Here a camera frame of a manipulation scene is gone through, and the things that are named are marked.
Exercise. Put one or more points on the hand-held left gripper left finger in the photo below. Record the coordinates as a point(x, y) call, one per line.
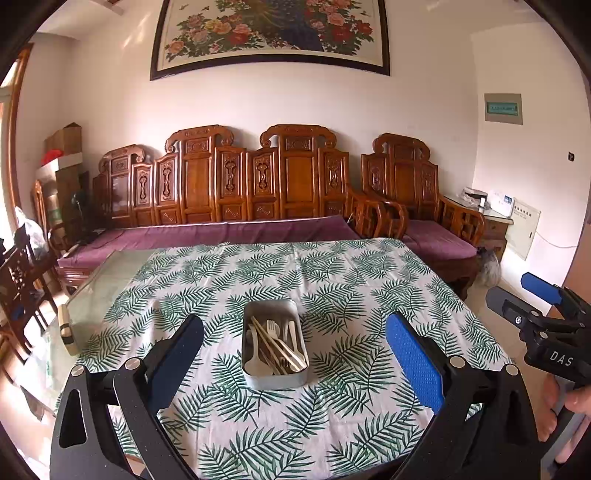
point(178, 364)

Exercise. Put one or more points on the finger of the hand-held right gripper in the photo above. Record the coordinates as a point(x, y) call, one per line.
point(505, 304)
point(540, 287)

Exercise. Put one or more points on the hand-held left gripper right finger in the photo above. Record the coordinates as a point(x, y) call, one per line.
point(413, 364)

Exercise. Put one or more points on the white plastic spoon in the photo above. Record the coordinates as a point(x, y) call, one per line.
point(252, 362)

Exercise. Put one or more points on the brown wooden chopstick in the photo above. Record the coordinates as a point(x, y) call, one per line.
point(272, 360)

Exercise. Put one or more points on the pile of wooden cutlery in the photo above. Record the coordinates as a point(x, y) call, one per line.
point(270, 339)

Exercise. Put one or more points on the grey metal rectangular container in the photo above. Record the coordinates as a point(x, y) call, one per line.
point(274, 381)

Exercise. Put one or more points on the light wooden chopstick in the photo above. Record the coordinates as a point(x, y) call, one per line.
point(291, 357)

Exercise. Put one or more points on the white plastic utensil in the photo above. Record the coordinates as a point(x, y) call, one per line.
point(292, 332)

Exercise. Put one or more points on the person's right hand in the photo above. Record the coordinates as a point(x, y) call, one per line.
point(581, 399)

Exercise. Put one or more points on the grey fluffy bundle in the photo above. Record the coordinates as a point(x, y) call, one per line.
point(488, 270)

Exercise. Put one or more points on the wooden door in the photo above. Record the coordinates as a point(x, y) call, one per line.
point(579, 272)

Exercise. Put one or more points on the white metal panel board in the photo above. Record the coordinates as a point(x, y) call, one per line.
point(522, 230)

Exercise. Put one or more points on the wooden side table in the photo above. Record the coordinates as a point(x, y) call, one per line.
point(494, 228)

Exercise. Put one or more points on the purple armchair cushion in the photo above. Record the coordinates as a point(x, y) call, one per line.
point(438, 240)

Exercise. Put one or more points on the white printer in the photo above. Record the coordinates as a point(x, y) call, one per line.
point(474, 196)

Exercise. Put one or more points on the green leaf print tablecloth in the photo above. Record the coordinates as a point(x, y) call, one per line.
point(277, 424)

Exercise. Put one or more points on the long purple sofa cushion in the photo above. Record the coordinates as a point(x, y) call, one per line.
point(207, 233)

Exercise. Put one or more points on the carved wooden armchair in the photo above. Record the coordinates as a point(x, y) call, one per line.
point(401, 175)

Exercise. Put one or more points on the dark wooden chair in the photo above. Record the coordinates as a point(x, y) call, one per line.
point(21, 277)

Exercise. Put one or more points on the carved wooden long sofa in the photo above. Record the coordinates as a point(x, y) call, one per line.
point(198, 180)

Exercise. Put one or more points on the white plastic bag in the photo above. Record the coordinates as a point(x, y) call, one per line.
point(27, 230)

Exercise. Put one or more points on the white box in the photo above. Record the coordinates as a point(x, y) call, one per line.
point(69, 159)

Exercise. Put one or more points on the red cloth item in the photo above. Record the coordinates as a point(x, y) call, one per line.
point(50, 157)

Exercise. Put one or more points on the brown cardboard box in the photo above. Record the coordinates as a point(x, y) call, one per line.
point(69, 138)
point(51, 141)

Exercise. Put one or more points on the framed floral painting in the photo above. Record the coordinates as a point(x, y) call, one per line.
point(272, 32)

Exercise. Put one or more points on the grey wall electrical panel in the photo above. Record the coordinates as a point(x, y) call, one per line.
point(503, 108)

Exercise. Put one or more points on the wooden window frame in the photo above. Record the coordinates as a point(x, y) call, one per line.
point(18, 92)

